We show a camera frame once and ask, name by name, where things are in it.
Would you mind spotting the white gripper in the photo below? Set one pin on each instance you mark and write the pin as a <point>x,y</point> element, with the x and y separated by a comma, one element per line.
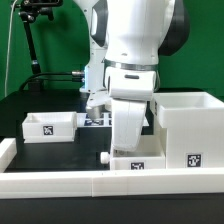
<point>127,122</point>

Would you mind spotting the white front drawer box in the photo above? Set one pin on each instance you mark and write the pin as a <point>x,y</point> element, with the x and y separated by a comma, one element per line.
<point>148,155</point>

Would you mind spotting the white drawer box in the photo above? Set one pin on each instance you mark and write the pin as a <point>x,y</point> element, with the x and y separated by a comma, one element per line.
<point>148,155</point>
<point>48,127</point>

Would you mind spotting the white drawer cabinet frame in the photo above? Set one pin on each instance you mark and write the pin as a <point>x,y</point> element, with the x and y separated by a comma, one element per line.
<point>190,126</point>

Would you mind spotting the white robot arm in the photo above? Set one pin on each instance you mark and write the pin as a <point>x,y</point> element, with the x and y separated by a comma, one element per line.
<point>126,39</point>

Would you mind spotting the fiducial marker sheet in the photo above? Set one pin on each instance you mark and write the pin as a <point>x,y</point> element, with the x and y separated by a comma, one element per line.
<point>105,120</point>

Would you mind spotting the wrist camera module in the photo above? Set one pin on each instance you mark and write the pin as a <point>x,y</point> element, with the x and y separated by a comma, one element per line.
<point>97,103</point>

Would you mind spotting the white front barrier rail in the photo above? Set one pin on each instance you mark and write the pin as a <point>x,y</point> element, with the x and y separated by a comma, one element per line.
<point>111,183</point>

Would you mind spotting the white barrier rail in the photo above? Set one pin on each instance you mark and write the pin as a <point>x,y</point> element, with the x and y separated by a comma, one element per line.
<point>111,183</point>
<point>8,150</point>

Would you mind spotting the white left barrier rail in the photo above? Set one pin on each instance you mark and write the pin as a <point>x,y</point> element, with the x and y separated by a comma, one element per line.
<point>8,150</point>

